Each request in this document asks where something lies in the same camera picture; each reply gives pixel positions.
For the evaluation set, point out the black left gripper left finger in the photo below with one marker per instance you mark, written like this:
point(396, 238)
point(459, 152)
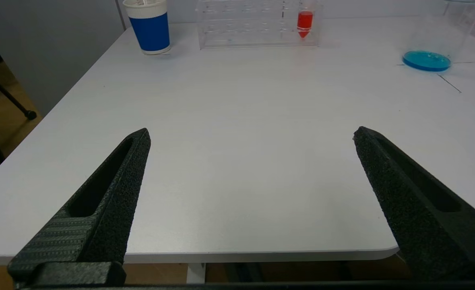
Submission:
point(104, 217)

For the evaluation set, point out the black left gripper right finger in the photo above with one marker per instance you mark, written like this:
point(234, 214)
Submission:
point(422, 209)

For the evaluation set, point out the clear glass beaker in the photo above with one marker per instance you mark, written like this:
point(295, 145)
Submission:
point(426, 60)

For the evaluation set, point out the black chair legs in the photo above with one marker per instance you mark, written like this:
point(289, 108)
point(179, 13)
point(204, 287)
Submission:
point(8, 96)

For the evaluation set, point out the red pigment test tube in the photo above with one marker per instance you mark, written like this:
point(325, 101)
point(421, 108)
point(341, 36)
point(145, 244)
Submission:
point(304, 22)

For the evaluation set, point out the blue sleeved white paper cup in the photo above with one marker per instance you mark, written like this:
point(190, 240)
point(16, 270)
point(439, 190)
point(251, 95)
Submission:
point(152, 34)

